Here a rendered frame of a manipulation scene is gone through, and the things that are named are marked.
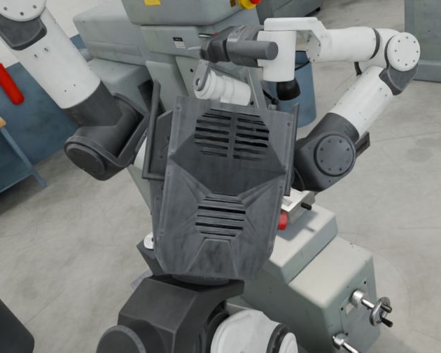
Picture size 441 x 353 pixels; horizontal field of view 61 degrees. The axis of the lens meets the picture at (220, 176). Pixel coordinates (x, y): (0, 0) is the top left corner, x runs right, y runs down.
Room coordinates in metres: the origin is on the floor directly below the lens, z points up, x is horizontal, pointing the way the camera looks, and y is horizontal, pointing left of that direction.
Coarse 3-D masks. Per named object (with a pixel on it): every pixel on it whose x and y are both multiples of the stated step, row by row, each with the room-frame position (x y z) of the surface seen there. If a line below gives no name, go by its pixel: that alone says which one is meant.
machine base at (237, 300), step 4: (236, 296) 1.39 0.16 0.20; (228, 300) 1.39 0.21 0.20; (232, 300) 1.38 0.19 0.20; (236, 300) 1.37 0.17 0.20; (240, 300) 1.36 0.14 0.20; (244, 300) 1.35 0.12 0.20; (236, 304) 1.34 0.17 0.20; (240, 304) 1.33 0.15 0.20; (244, 304) 1.32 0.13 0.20; (248, 304) 1.31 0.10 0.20; (252, 308) 1.28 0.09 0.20; (380, 324) 1.04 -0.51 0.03; (300, 348) 0.98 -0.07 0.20; (300, 352) 0.96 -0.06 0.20; (304, 352) 0.95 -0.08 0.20; (308, 352) 0.95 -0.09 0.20
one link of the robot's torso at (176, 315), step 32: (160, 288) 0.48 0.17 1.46; (192, 288) 0.46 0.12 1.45; (224, 288) 0.48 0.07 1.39; (128, 320) 0.44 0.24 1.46; (160, 320) 0.41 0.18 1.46; (192, 320) 0.41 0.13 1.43; (96, 352) 0.39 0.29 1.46; (128, 352) 0.36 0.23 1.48; (160, 352) 0.36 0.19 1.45; (192, 352) 0.39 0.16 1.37
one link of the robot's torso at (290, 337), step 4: (288, 336) 0.55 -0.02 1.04; (292, 336) 0.56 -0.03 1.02; (284, 340) 0.54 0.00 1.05; (288, 340) 0.55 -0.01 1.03; (292, 340) 0.55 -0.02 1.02; (284, 344) 0.53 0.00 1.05; (288, 344) 0.54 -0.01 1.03; (292, 344) 0.54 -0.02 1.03; (296, 344) 0.55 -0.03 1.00; (280, 348) 0.53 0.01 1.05; (284, 348) 0.52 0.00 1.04; (288, 348) 0.53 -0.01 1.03; (292, 348) 0.53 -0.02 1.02; (296, 348) 0.55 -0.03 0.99; (280, 352) 0.52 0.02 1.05; (284, 352) 0.52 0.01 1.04; (288, 352) 0.52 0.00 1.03; (292, 352) 0.53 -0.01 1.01; (296, 352) 0.54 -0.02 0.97
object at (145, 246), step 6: (150, 234) 1.04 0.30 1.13; (144, 240) 1.02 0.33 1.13; (150, 240) 1.01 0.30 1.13; (138, 246) 1.02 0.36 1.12; (144, 246) 1.01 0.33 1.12; (150, 246) 0.98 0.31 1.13; (144, 252) 0.98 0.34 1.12; (150, 252) 0.96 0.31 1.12; (144, 258) 1.01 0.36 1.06; (150, 258) 0.94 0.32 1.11; (156, 258) 0.93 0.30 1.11; (150, 264) 0.98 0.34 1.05; (156, 264) 0.93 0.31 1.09; (156, 270) 0.96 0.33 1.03
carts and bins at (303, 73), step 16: (304, 64) 3.17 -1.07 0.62; (304, 80) 3.17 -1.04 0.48; (272, 96) 3.35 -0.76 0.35; (304, 96) 3.18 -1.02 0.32; (288, 112) 3.22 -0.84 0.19; (304, 112) 3.18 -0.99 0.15; (0, 304) 1.80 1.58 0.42; (0, 320) 1.71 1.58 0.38; (16, 320) 1.82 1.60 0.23; (0, 336) 1.65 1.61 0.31; (16, 336) 1.71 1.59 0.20; (32, 336) 1.83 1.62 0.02; (0, 352) 1.60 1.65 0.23; (16, 352) 1.65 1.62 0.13
